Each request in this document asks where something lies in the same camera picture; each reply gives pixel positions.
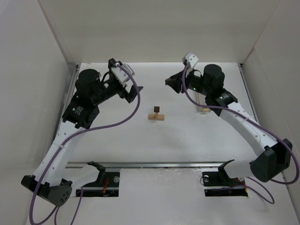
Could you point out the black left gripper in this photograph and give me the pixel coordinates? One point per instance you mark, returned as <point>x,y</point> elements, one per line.
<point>125,91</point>

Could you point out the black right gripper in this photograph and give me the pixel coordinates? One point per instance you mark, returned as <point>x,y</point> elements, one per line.
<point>182,81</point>

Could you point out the clear plastic box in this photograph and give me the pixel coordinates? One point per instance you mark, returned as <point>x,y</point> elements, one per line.
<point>200,99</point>

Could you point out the dark brown wood cube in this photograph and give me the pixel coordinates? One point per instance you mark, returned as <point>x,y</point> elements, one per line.
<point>156,109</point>

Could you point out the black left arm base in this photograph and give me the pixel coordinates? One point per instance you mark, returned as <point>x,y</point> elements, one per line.
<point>105,179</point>

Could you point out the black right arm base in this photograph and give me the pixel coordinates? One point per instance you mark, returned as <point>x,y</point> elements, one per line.
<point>217,183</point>

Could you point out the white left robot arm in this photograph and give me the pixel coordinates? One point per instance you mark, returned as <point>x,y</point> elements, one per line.
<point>91,89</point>

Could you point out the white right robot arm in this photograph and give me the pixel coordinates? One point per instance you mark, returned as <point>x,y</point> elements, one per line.
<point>272,154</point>

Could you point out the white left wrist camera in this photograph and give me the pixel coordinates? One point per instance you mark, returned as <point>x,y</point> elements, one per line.
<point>121,75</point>

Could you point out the aluminium table edge rail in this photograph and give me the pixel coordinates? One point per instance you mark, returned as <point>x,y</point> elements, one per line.
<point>68,86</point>

